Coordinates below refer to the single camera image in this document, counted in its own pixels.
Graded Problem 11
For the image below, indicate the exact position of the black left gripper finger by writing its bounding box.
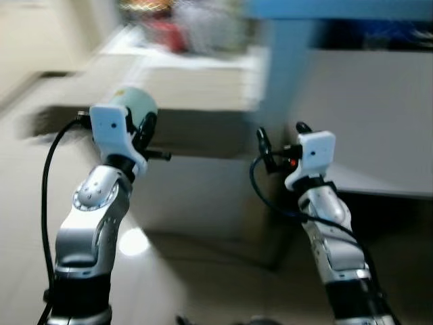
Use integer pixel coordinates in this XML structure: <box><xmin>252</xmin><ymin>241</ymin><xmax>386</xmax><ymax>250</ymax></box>
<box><xmin>135</xmin><ymin>111</ymin><xmax>159</xmax><ymax>152</ymax></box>

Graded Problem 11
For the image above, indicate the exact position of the pale green cup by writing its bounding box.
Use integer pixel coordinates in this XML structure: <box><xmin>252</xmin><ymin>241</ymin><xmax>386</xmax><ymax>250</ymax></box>
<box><xmin>110</xmin><ymin>86</ymin><xmax>159</xmax><ymax>133</ymax></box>

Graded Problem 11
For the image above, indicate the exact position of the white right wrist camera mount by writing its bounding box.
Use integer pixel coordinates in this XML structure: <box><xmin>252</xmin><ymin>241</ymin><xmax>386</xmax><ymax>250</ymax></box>
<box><xmin>284</xmin><ymin>130</ymin><xmax>338</xmax><ymax>192</ymax></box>

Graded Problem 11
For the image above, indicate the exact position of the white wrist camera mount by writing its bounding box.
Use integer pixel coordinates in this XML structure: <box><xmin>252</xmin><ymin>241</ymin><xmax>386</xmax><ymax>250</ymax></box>
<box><xmin>89</xmin><ymin>102</ymin><xmax>150</xmax><ymax>179</ymax></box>
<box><xmin>284</xmin><ymin>130</ymin><xmax>338</xmax><ymax>192</ymax></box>

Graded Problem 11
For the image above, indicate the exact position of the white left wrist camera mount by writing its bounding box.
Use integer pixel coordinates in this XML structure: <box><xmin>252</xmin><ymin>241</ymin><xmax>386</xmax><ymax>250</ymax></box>
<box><xmin>89</xmin><ymin>102</ymin><xmax>150</xmax><ymax>179</ymax></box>

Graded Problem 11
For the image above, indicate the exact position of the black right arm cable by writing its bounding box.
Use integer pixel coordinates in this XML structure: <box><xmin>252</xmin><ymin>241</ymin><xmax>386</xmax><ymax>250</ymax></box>
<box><xmin>248</xmin><ymin>154</ymin><xmax>400</xmax><ymax>325</ymax></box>

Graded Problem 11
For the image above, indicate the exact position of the blue table frame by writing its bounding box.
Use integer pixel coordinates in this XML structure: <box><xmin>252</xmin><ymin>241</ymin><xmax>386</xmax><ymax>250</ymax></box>
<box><xmin>246</xmin><ymin>0</ymin><xmax>433</xmax><ymax>131</ymax></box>

